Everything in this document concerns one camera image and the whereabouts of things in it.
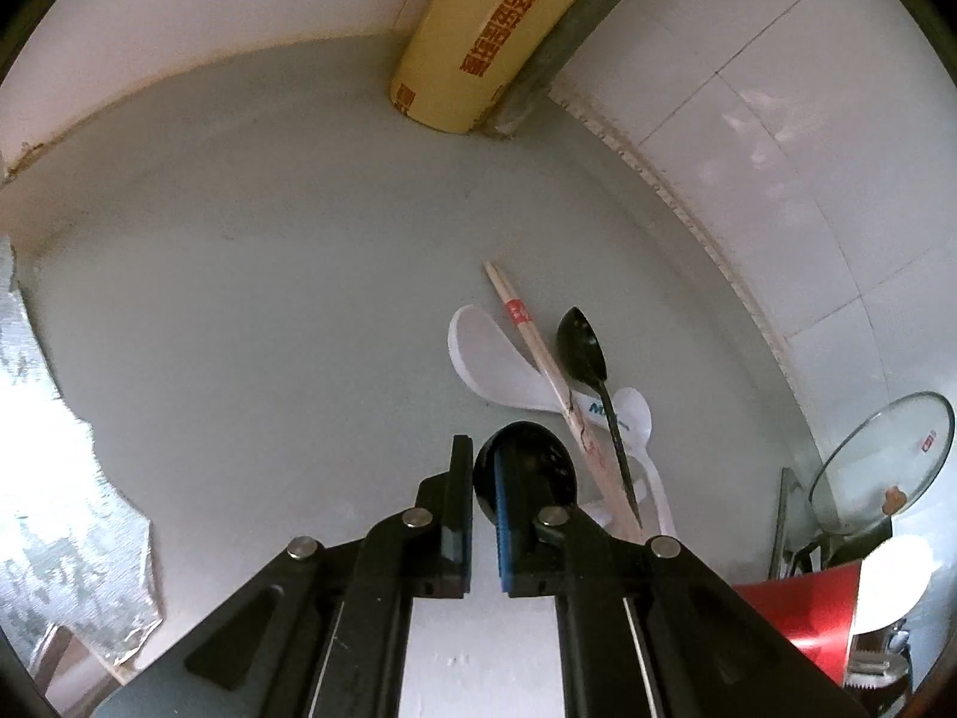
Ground white plastic spoon blue print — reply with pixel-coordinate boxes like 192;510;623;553
576;387;678;538

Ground disposable chopsticks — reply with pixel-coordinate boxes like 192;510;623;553
483;261;645;543

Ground black plastic spoon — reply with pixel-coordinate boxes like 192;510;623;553
472;420;577;524

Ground red cylindrical tin canister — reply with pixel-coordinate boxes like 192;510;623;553
734;561;861;686

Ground black round spoon head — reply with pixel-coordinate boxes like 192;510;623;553
556;306;641;521

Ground aluminium foil sheet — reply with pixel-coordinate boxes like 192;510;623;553
2;240;162;671

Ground glass pot lid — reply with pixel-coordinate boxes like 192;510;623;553
808;391;955;537

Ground white rice paddle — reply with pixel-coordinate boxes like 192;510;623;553
852;535;936;635

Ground yellow cling film roll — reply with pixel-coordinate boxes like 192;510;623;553
389;0;576;135

